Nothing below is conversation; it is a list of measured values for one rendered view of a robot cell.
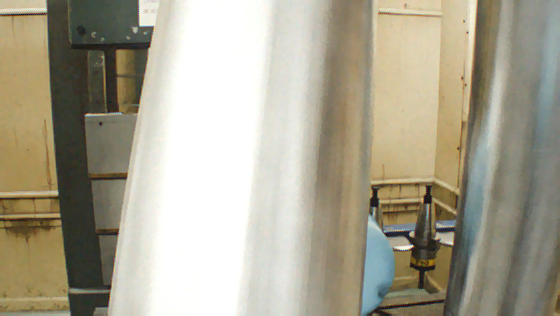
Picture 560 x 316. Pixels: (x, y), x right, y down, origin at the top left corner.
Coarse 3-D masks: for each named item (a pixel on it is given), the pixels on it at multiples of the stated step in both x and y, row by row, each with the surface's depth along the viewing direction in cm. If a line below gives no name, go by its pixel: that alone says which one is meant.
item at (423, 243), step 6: (438, 234) 98; (414, 240) 97; (420, 240) 96; (426, 240) 95; (432, 240) 96; (438, 240) 96; (420, 246) 96; (426, 246) 96; (432, 246) 96; (438, 246) 97; (426, 252) 96
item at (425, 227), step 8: (424, 208) 96; (432, 208) 96; (424, 216) 96; (432, 216) 96; (416, 224) 98; (424, 224) 96; (432, 224) 96; (416, 232) 97; (424, 232) 96; (432, 232) 96
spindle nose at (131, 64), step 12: (120, 60) 91; (132, 60) 89; (144, 60) 89; (120, 72) 92; (132, 72) 90; (144, 72) 89; (120, 84) 92; (132, 84) 90; (120, 96) 93; (132, 96) 91; (120, 108) 94; (132, 108) 91
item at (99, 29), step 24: (72, 0) 73; (96, 0) 74; (120, 0) 74; (72, 24) 74; (96, 24) 75; (120, 24) 75; (72, 48) 75; (96, 48) 76; (120, 48) 79; (144, 48) 87
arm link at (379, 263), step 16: (368, 224) 33; (368, 240) 32; (384, 240) 33; (368, 256) 33; (384, 256) 33; (368, 272) 33; (384, 272) 33; (368, 288) 33; (384, 288) 34; (368, 304) 33
